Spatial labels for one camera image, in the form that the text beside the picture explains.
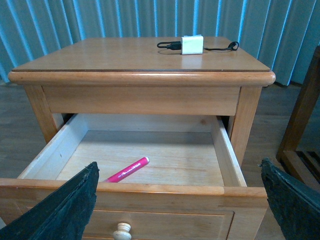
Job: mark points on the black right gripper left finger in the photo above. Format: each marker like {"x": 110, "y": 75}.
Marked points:
{"x": 63, "y": 215}

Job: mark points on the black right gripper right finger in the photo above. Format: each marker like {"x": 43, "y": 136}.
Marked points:
{"x": 295, "y": 206}

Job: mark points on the pink highlighter marker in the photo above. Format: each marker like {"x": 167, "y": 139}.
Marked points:
{"x": 127, "y": 171}

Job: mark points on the wooden drawer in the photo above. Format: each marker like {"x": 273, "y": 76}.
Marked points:
{"x": 161, "y": 177}

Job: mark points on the wooden nightstand cabinet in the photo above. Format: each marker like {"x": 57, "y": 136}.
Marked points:
{"x": 131, "y": 75}

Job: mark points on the grey pleated curtain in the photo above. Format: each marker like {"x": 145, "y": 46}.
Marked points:
{"x": 282, "y": 34}

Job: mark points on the white charger adapter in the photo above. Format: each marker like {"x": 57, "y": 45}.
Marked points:
{"x": 192, "y": 45}

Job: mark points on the dark wooden furniture frame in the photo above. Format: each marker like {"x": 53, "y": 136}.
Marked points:
{"x": 302, "y": 165}

